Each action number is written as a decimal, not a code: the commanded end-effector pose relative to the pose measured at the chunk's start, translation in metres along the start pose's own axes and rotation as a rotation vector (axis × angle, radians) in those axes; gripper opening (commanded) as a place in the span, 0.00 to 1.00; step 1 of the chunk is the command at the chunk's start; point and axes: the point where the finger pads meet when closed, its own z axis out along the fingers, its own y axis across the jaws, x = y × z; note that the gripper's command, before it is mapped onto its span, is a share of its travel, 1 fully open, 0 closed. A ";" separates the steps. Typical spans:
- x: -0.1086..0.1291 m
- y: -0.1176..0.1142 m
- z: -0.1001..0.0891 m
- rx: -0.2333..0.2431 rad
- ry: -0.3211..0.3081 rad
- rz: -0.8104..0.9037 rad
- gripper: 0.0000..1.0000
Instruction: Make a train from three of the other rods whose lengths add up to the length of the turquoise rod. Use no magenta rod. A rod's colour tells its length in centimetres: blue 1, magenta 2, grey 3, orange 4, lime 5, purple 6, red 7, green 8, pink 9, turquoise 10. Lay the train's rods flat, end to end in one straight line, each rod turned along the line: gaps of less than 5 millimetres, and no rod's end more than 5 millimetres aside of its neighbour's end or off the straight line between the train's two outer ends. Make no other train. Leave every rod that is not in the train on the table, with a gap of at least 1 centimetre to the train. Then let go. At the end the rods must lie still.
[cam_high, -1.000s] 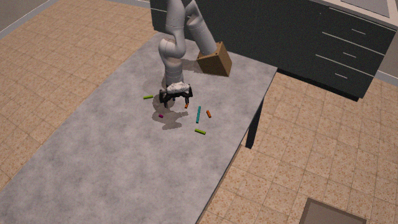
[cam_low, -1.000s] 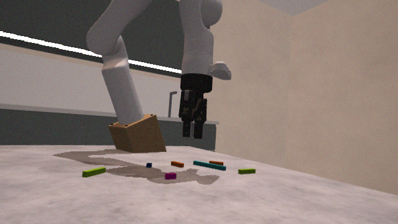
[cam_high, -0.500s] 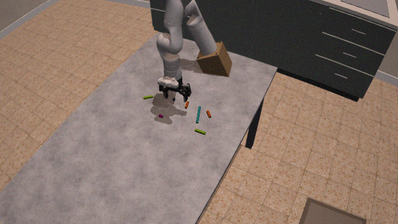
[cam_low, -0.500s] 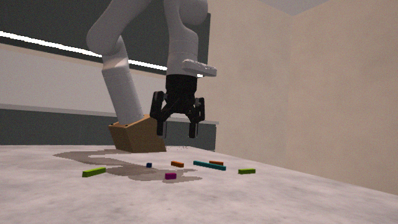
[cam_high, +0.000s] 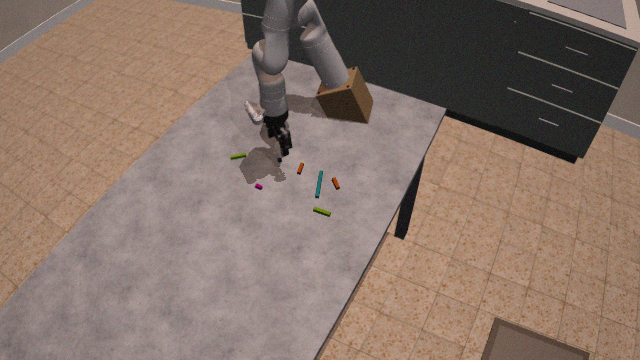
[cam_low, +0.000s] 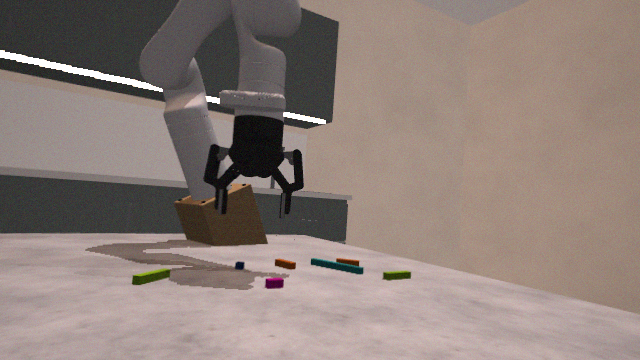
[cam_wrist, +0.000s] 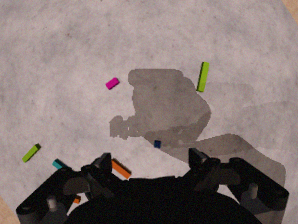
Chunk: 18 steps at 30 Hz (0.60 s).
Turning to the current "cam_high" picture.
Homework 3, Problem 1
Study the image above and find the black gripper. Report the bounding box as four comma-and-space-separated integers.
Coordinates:
263, 109, 292, 157

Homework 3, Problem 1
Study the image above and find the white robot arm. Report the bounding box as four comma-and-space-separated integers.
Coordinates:
244, 0, 349, 125

